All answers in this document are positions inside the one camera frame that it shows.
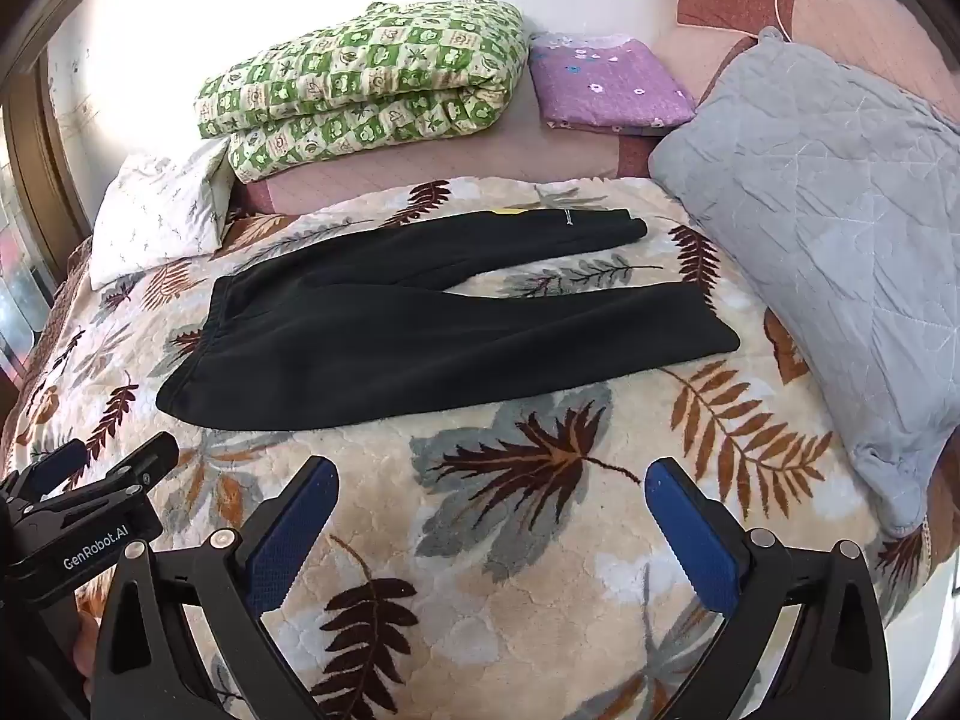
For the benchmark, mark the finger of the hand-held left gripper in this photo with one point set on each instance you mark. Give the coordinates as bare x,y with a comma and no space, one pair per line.
56,461
146,459

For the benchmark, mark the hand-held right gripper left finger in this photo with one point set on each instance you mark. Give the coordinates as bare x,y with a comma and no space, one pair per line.
294,532

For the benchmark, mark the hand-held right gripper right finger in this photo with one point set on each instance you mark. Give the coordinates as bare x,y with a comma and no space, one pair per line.
690,532

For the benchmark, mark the black pants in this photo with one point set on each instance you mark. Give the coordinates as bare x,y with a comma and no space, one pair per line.
375,337

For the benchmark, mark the person's left hand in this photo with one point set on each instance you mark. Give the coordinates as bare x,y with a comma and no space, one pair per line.
84,652

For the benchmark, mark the leaf print plush blanket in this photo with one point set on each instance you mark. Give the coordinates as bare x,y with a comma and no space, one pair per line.
525,577

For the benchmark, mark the white patterned pillow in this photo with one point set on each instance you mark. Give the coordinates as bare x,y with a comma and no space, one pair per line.
161,210

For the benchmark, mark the brown framed glass door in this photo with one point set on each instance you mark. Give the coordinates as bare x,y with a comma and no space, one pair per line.
30,202

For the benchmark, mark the grey quilted blanket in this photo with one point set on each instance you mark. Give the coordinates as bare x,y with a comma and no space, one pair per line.
817,240

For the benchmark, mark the pink bed sheet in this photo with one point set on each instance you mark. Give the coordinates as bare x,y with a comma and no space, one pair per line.
450,157

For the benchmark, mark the green checkered folded quilt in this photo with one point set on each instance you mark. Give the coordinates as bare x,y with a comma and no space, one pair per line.
360,82

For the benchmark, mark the purple floral folded blanket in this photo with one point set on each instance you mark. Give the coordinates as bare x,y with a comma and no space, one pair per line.
607,82

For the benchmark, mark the reddish brown padded headboard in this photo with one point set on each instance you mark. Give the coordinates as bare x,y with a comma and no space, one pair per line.
724,7

